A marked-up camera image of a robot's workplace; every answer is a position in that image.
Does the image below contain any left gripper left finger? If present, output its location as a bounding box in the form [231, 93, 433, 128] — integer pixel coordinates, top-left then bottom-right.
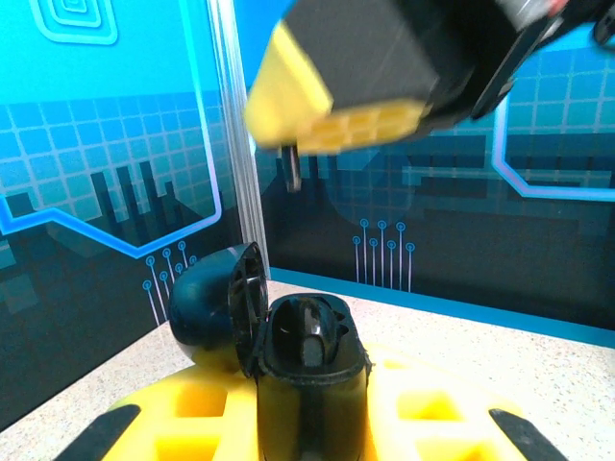
[60, 348, 263, 461]

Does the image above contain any aluminium corner post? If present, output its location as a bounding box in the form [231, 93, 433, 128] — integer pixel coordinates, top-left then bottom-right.
[209, 0, 271, 280]

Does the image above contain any black round charging case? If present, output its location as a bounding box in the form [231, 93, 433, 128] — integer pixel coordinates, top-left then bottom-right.
[167, 242, 374, 461]

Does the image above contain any black wireless earbud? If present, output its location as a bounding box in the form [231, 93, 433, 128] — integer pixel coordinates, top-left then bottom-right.
[287, 296, 343, 369]

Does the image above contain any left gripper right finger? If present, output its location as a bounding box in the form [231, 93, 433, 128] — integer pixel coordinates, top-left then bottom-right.
[362, 341, 573, 461]

